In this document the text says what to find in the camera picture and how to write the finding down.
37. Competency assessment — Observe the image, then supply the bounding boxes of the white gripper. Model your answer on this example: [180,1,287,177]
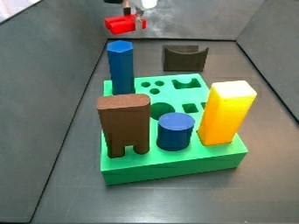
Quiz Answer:
[122,0,157,30]

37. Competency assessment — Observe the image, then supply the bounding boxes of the red double-square block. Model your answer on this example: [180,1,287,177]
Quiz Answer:
[105,14,146,35]

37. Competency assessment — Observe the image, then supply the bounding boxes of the green foam shape board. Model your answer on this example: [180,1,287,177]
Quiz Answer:
[100,73,248,186]

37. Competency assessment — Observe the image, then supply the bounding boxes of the blue hexagonal prism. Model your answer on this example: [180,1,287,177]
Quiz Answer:
[106,40,134,95]

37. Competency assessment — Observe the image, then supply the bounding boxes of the black curved stand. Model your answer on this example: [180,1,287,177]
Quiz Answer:
[162,45,209,72]

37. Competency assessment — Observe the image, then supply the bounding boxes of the brown arch block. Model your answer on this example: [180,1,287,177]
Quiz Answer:
[97,94,150,158]

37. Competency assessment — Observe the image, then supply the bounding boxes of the yellow rectangular block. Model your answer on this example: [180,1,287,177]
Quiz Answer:
[197,80,257,146]

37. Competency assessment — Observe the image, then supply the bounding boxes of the blue short cylinder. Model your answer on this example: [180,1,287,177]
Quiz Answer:
[156,112,194,151]

